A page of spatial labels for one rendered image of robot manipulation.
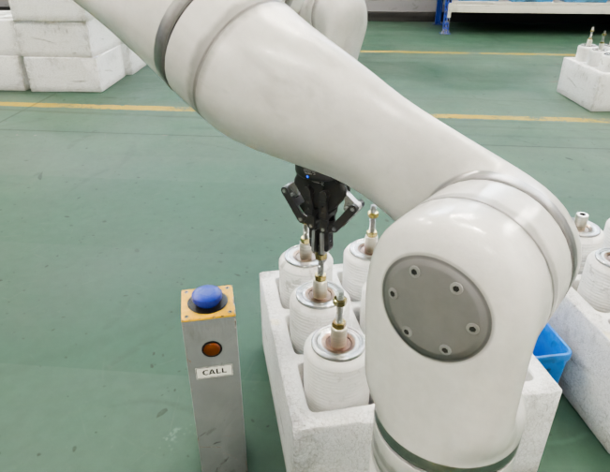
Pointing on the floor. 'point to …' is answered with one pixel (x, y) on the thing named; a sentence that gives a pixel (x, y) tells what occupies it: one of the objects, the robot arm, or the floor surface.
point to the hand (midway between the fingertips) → (320, 240)
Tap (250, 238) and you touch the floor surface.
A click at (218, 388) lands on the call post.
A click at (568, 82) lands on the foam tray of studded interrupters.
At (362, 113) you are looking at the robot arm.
